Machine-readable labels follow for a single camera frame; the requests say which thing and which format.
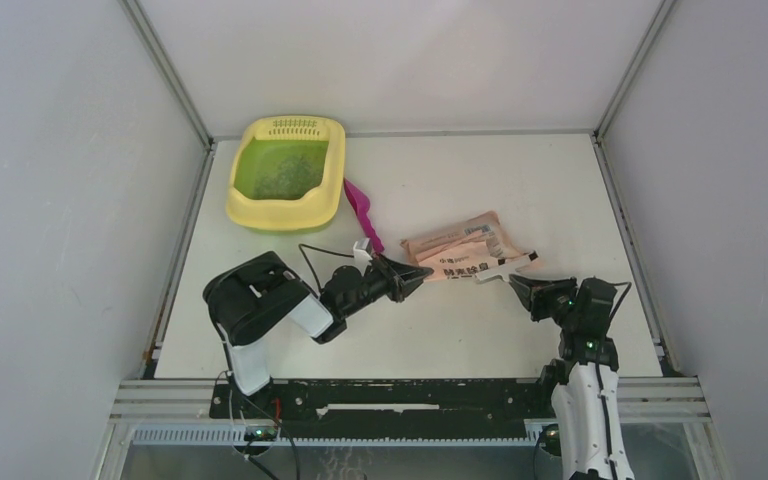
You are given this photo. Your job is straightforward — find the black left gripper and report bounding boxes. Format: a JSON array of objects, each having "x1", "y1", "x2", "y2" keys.
[{"x1": 341, "y1": 252, "x2": 434, "y2": 318}]

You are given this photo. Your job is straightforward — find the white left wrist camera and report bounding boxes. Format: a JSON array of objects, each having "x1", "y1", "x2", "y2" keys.
[{"x1": 352, "y1": 238, "x2": 374, "y2": 271}]

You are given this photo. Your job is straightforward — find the aluminium frame rail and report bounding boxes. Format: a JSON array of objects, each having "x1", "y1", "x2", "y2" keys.
[{"x1": 111, "y1": 377, "x2": 712, "y2": 423}]

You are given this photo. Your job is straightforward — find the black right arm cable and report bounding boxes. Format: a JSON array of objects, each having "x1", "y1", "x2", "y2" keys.
[{"x1": 530, "y1": 281, "x2": 634, "y2": 480}]

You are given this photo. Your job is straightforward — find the peach cat litter bag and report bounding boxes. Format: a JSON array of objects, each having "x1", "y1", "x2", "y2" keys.
[{"x1": 400, "y1": 211, "x2": 539, "y2": 282}]

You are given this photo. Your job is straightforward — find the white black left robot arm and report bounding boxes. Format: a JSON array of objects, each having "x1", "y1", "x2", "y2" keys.
[{"x1": 202, "y1": 251, "x2": 434, "y2": 417}]

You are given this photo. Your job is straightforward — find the yellow green litter box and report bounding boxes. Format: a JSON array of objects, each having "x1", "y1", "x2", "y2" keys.
[{"x1": 225, "y1": 115, "x2": 346, "y2": 232}]

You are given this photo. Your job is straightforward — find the magenta plastic scoop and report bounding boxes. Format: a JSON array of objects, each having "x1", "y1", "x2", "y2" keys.
[{"x1": 343, "y1": 179, "x2": 385, "y2": 253}]

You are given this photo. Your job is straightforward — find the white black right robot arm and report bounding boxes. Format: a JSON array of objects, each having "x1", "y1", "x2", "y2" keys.
[{"x1": 508, "y1": 274, "x2": 635, "y2": 479}]

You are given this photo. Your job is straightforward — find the white slotted cable duct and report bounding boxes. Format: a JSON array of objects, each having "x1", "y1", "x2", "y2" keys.
[{"x1": 131, "y1": 424, "x2": 542, "y2": 447}]

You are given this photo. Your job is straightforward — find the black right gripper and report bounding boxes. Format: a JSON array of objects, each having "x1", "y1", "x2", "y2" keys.
[{"x1": 508, "y1": 276, "x2": 579, "y2": 328}]

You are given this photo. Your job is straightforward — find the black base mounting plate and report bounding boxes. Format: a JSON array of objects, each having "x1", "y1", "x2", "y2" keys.
[{"x1": 208, "y1": 377, "x2": 605, "y2": 441}]

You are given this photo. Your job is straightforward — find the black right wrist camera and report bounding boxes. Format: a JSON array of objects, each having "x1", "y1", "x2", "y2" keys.
[{"x1": 577, "y1": 277, "x2": 617, "y2": 322}]

